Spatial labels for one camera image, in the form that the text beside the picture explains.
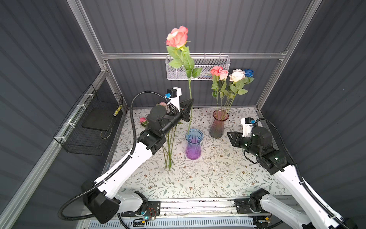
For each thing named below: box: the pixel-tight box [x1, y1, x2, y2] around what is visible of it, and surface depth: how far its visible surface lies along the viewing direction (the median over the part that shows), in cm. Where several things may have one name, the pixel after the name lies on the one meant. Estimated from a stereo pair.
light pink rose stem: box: [219, 69, 229, 113], surface depth 79 cm
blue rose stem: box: [244, 68, 255, 85], surface depth 81 cm
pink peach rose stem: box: [166, 25, 203, 133], surface depth 51 cm
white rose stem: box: [226, 69, 249, 114], surface depth 77 cm
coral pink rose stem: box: [210, 65, 224, 113], surface depth 82 cm
